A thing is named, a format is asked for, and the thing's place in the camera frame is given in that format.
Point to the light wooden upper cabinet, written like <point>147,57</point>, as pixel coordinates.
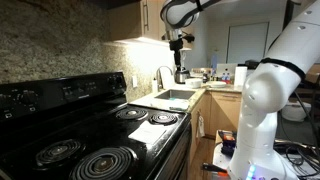
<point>126,20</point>

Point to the white door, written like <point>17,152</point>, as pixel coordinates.
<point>248,41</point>

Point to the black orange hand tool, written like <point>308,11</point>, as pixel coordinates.
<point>213,168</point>

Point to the black range hood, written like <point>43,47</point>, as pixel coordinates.
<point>113,3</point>

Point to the white hanging towel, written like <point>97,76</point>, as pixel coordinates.
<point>201,126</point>

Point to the small black coil burner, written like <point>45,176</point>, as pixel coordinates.
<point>163,117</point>
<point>58,151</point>

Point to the white teal dish cloth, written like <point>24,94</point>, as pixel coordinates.
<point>179,105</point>

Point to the chrome kitchen faucet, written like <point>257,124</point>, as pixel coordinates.
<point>159,71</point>

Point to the brown cardboard box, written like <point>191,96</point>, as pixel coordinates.
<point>314,73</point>

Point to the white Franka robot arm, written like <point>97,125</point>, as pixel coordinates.
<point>266,86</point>

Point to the light wooden lower cabinet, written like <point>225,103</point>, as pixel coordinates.
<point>223,113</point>

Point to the white paper towel roll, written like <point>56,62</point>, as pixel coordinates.
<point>240,76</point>

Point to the white cutting board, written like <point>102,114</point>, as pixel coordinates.
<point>167,80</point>

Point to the orange black device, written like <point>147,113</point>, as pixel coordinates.
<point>228,140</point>

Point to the tall blue bottle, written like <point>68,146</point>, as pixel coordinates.
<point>214,65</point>

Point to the stainless steel sink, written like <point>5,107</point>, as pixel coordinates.
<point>175,94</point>

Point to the white bowl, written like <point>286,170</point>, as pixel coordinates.
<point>193,83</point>

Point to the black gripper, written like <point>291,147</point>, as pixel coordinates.
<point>176,45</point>

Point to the large black coil burner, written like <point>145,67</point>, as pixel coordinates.
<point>103,163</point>
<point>131,114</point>

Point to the white paper napkin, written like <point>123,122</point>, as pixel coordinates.
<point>146,132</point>

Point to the black electric stove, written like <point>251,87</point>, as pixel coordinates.
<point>100,133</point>

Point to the white soap bottle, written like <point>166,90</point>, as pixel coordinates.
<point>155,86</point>

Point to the white plastic bin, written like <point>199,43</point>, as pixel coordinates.
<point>296,113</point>

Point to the black stand pole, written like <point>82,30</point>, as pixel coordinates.
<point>288,13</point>

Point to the steel kettle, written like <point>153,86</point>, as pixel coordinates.
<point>182,76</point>

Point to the light wooden cabinet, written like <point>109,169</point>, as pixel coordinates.
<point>126,20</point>
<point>223,113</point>

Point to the white wall switch plate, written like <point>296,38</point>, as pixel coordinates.
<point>134,81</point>

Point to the small water bottles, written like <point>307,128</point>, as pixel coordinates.
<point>226,77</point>

